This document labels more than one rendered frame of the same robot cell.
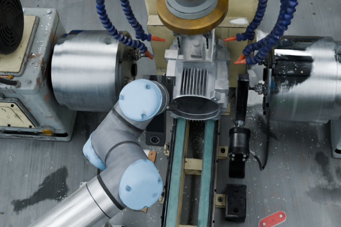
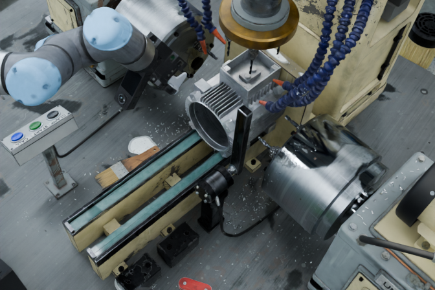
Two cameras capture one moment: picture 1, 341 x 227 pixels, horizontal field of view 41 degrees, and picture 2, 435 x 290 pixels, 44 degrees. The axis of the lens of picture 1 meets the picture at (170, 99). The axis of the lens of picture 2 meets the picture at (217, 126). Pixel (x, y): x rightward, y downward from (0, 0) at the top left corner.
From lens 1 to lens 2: 0.45 m
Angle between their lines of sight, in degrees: 15
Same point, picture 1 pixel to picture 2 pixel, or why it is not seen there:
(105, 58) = (166, 22)
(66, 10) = not seen: outside the picture
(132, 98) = (97, 19)
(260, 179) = (222, 246)
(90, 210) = not seen: outside the picture
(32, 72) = not seen: outside the picture
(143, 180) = (30, 72)
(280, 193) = (226, 273)
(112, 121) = (74, 31)
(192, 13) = (243, 19)
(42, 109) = not seen: hidden behind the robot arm
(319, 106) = (307, 204)
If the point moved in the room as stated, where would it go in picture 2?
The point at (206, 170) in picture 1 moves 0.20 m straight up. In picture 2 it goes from (174, 190) to (173, 149)
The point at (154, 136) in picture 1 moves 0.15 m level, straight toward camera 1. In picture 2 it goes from (123, 94) to (85, 147)
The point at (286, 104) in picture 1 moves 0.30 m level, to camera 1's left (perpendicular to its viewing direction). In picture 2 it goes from (280, 178) to (170, 121)
